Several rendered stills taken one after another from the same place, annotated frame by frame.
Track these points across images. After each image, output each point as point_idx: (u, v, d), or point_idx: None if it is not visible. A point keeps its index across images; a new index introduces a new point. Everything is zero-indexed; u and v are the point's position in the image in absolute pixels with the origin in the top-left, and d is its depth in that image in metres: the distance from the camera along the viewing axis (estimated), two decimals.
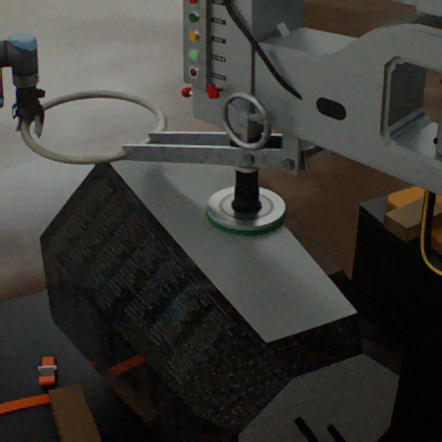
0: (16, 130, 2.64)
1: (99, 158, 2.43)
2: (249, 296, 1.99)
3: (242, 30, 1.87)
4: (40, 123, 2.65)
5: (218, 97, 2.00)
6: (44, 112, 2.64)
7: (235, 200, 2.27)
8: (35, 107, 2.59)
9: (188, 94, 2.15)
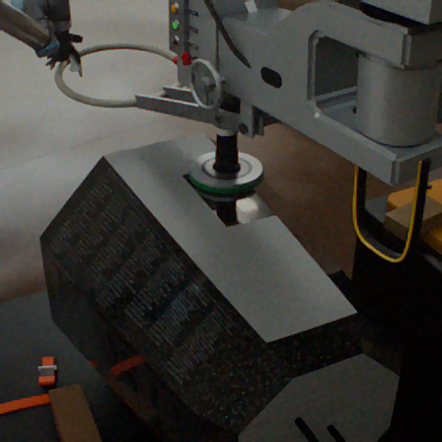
0: (45, 65, 2.96)
1: (111, 102, 2.69)
2: (249, 296, 1.99)
3: (206, 4, 2.06)
4: (77, 62, 2.93)
5: (189, 63, 2.20)
6: (78, 52, 2.92)
7: (215, 161, 2.46)
8: (66, 49, 2.88)
9: None
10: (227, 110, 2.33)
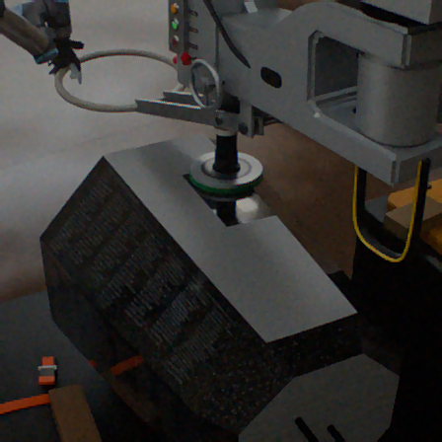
0: (48, 74, 2.97)
1: (111, 107, 2.69)
2: (249, 296, 1.99)
3: (206, 4, 2.06)
4: (77, 70, 2.94)
5: (189, 63, 2.20)
6: (79, 60, 2.93)
7: (214, 161, 2.46)
8: (67, 56, 2.89)
9: None
10: (227, 110, 2.34)
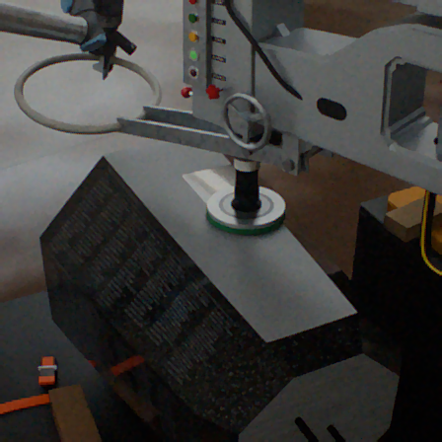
0: None
1: (93, 128, 2.39)
2: (249, 296, 1.99)
3: (242, 30, 1.86)
4: (103, 67, 2.73)
5: (218, 97, 1.99)
6: (107, 60, 2.69)
7: (235, 199, 2.27)
8: None
9: (188, 94, 2.15)
10: (253, 140, 2.14)
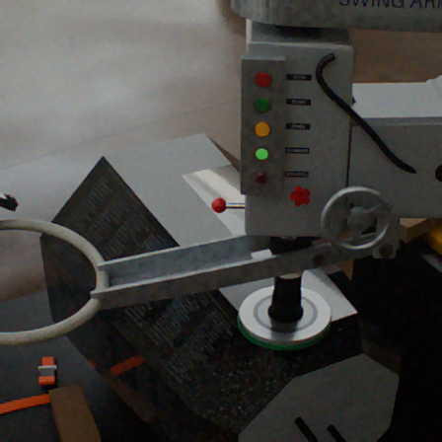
0: None
1: (78, 320, 1.75)
2: (249, 296, 1.99)
3: (346, 108, 1.48)
4: None
5: (309, 200, 1.57)
6: None
7: (280, 312, 1.85)
8: None
9: (226, 207, 1.66)
10: (309, 244, 1.76)
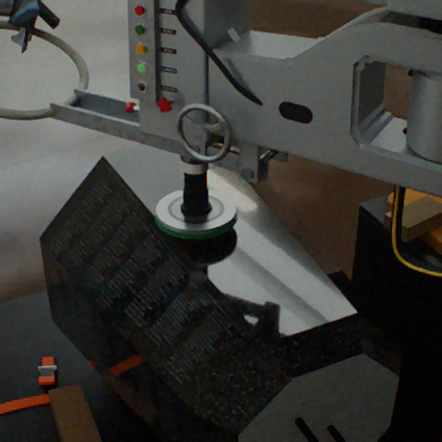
0: None
1: (27, 114, 2.20)
2: (249, 296, 1.99)
3: (195, 38, 1.81)
4: (23, 39, 2.50)
5: (171, 110, 1.93)
6: (29, 33, 2.47)
7: (184, 204, 2.20)
8: None
9: (133, 110, 2.07)
10: None
